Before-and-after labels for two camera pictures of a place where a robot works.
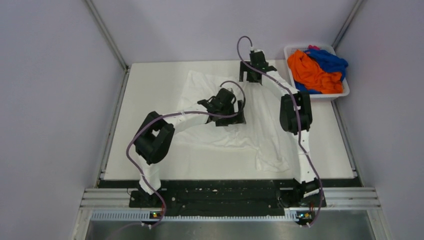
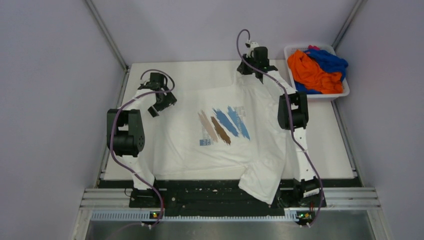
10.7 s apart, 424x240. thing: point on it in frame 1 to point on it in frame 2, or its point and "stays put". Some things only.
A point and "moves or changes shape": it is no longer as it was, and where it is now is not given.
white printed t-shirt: x=262 y=132 moves or changes shape
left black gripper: x=238 y=118 to x=169 y=99
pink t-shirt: x=311 y=46 stays put
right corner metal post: x=346 y=24 stays put
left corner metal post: x=106 y=32 stays put
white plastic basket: x=288 y=49 stays put
